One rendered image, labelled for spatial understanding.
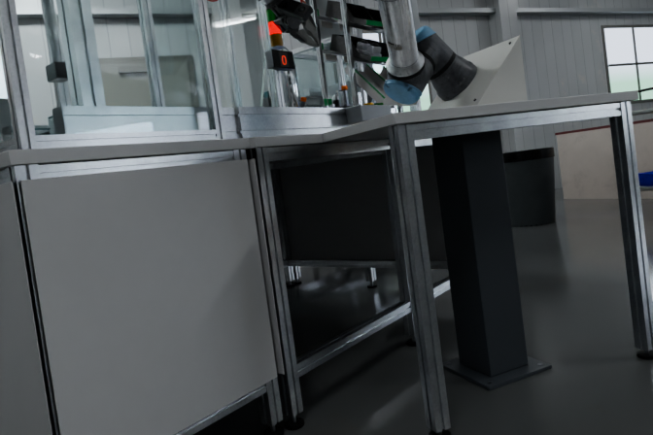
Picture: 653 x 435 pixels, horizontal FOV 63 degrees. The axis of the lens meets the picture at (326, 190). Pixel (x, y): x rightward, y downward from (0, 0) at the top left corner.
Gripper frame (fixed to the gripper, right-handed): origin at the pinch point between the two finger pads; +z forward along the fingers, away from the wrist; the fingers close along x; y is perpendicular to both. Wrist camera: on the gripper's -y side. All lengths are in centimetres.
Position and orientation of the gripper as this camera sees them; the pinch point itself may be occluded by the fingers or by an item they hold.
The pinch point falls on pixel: (317, 43)
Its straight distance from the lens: 180.5
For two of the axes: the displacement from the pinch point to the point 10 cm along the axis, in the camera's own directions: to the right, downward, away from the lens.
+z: 6.3, 5.9, 5.1
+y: -5.1, -1.8, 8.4
